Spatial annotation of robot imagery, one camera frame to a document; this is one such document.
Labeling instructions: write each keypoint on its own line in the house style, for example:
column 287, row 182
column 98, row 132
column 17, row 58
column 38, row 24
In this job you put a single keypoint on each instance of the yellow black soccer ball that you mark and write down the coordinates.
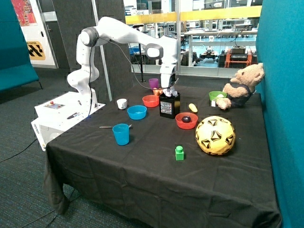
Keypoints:
column 215, row 135

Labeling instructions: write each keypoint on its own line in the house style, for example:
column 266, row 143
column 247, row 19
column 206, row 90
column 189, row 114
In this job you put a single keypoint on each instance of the teal bench seat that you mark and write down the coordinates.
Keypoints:
column 15, row 65

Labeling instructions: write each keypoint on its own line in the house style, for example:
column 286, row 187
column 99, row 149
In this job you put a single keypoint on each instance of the blue plastic cup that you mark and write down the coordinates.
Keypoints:
column 121, row 134

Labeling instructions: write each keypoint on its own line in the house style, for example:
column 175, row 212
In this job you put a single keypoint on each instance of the red bowl with plum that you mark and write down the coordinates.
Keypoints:
column 186, row 126

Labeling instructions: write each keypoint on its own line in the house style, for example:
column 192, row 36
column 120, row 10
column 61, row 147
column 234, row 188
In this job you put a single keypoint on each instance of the small white cup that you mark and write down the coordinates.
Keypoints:
column 122, row 103

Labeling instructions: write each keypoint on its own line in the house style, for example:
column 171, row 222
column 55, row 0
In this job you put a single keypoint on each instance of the metal spoon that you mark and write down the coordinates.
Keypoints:
column 110, row 127

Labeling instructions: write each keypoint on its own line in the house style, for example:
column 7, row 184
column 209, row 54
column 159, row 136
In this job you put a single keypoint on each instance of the orange black lab cart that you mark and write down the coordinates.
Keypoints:
column 238, row 57

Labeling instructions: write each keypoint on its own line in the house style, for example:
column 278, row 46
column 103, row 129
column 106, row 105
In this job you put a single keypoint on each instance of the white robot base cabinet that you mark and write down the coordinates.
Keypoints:
column 59, row 114

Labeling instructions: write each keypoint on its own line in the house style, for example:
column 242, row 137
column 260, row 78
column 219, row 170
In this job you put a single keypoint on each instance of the red bowl near bin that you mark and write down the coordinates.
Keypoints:
column 150, row 100

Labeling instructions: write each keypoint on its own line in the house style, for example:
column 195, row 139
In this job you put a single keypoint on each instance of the blue plastic bowl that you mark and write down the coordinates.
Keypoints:
column 137, row 112

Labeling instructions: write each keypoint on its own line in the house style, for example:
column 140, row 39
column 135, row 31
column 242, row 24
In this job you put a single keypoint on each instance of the orange toy carrot bunch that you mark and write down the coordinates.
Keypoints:
column 157, row 91

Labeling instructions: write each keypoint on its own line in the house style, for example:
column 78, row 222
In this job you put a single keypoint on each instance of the teal partition panel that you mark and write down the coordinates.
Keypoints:
column 280, row 47

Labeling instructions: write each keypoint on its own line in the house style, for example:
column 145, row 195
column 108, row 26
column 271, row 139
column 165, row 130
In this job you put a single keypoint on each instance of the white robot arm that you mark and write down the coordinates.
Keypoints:
column 164, row 48

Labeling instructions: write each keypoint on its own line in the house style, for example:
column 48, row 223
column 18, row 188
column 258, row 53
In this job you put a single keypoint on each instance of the purple plastic cup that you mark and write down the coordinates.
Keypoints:
column 153, row 83

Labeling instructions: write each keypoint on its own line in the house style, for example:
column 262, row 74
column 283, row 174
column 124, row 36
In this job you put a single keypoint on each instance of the yellow black warning sign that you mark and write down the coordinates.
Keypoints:
column 35, row 51

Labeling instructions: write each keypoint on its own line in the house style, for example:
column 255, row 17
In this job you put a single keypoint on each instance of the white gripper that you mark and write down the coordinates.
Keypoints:
column 167, row 71

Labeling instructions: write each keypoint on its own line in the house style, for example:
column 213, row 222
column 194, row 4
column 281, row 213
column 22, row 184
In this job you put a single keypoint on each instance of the black tablecloth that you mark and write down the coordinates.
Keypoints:
column 142, row 180

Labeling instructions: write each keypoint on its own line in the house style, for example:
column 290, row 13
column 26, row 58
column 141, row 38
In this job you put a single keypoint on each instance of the dark purple plum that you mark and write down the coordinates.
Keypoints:
column 186, row 119

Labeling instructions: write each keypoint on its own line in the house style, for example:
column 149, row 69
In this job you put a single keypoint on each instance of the green toy block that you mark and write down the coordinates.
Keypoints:
column 179, row 153

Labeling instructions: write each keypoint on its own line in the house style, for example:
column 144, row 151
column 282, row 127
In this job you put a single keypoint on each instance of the brown teddy bear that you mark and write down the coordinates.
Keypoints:
column 242, row 86

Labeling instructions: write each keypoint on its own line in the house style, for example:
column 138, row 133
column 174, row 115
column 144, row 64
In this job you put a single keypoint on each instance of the red colourful poster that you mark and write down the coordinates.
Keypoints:
column 24, row 12

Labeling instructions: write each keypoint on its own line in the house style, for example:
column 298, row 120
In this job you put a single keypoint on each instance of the black rubbish bin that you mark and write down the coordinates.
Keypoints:
column 169, row 106

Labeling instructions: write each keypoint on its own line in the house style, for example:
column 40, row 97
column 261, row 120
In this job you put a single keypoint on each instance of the paper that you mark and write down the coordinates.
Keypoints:
column 169, row 92

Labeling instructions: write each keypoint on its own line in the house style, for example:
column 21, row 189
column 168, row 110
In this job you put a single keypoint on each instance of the green plastic bowl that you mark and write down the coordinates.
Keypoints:
column 213, row 94

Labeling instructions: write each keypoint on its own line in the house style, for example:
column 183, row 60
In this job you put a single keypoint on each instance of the yellow toy banana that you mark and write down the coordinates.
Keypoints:
column 193, row 108

